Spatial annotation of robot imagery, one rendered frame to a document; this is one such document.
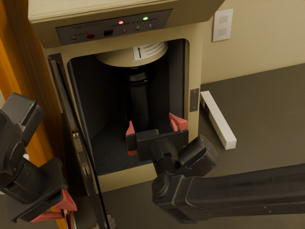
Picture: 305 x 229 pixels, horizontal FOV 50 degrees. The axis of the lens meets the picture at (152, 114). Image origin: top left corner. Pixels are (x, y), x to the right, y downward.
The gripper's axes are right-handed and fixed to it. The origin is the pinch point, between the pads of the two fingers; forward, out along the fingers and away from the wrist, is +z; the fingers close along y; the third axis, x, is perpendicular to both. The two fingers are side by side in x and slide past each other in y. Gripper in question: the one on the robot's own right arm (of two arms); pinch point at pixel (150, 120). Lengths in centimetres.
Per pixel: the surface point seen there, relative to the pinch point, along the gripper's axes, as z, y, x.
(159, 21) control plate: -4.6, -1.9, -27.1
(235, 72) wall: 45, -46, 25
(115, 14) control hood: -8.7, 6.1, -31.3
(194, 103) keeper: 1.3, -11.5, -1.5
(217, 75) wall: 45, -38, 24
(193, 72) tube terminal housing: 1.5, -11.0, -10.4
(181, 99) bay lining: 4.4, -9.2, -0.9
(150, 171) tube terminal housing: 0.9, 0.9, 19.4
